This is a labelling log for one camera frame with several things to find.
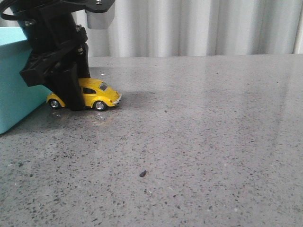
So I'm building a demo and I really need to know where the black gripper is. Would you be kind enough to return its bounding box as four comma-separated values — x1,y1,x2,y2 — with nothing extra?
10,0,116,112

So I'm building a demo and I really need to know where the yellow toy beetle car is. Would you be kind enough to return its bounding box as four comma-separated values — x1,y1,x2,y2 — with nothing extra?
46,78,122,111

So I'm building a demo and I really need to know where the light blue storage box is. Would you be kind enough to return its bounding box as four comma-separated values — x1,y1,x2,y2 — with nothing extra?
0,27,51,134

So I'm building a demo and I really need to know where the grey pleated curtain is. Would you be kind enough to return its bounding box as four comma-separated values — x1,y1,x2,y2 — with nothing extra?
86,0,303,57

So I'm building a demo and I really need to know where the small black debris piece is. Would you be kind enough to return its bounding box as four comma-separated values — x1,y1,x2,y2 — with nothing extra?
139,170,147,177

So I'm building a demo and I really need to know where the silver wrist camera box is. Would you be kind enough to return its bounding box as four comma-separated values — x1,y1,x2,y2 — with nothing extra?
85,0,115,30

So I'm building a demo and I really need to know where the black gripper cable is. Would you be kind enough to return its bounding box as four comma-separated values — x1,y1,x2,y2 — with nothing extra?
0,0,63,22

